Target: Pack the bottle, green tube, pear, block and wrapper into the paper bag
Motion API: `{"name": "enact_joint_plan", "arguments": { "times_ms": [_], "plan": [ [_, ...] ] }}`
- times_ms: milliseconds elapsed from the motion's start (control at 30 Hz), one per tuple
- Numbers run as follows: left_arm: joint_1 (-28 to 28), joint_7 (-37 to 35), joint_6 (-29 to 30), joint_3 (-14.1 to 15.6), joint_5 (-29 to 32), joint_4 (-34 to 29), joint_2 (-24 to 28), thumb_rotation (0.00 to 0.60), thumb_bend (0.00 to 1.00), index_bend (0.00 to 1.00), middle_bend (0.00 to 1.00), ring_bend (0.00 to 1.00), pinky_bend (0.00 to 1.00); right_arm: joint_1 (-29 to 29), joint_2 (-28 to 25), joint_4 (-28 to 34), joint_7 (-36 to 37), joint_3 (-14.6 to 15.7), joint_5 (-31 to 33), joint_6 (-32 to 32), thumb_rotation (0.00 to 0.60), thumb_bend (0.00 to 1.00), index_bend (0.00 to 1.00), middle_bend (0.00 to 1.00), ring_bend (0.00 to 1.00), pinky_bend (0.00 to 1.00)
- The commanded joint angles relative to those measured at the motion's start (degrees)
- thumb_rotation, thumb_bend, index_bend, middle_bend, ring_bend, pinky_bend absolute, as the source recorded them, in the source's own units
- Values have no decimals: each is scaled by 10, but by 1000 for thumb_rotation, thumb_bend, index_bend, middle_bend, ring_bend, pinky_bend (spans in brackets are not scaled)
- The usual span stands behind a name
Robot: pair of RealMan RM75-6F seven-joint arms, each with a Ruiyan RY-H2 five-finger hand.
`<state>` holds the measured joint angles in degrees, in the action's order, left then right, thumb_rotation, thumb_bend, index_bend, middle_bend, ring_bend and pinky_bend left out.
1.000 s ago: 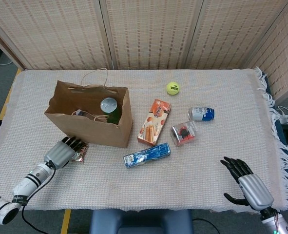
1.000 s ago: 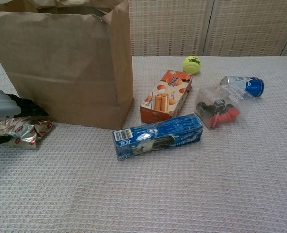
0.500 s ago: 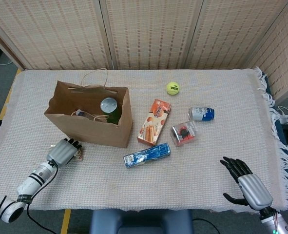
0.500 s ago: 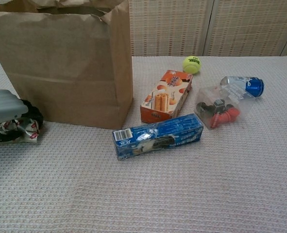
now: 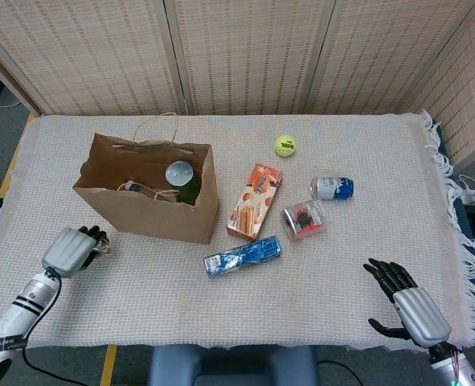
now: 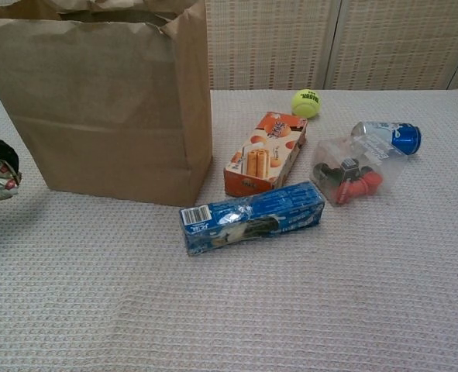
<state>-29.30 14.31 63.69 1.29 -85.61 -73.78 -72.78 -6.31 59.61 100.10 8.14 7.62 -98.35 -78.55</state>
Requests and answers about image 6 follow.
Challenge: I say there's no white woven tablecloth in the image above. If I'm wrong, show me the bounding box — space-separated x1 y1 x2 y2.
0 88 458 372

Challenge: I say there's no clear bag of toys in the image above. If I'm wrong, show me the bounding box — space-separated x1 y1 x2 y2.
308 135 410 208

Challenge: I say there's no blue cookie pack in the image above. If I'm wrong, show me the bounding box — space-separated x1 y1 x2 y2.
178 181 327 258

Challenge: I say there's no woven folding screen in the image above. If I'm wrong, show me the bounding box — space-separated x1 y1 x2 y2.
0 0 458 91

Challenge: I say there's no orange wafer roll box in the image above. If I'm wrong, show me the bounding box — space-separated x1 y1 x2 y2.
223 111 309 198

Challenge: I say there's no blue and silver soda can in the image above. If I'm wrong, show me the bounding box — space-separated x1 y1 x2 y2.
350 120 423 157

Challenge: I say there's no brown paper bag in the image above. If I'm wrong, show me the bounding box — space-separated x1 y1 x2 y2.
0 0 214 208

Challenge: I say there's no yellow tennis ball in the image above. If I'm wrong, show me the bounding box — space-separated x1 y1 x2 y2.
290 88 323 119

